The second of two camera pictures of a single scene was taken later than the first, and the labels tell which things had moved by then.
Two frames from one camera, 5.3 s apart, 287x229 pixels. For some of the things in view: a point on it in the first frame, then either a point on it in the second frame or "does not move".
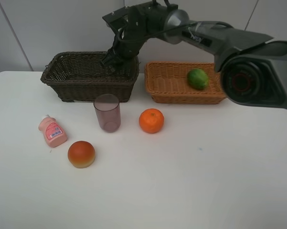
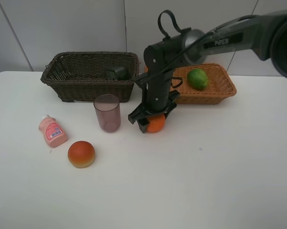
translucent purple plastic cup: [108, 111] does not move
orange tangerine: [151, 120] does not move
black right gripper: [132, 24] -> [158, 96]
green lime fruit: [198, 78] does not move
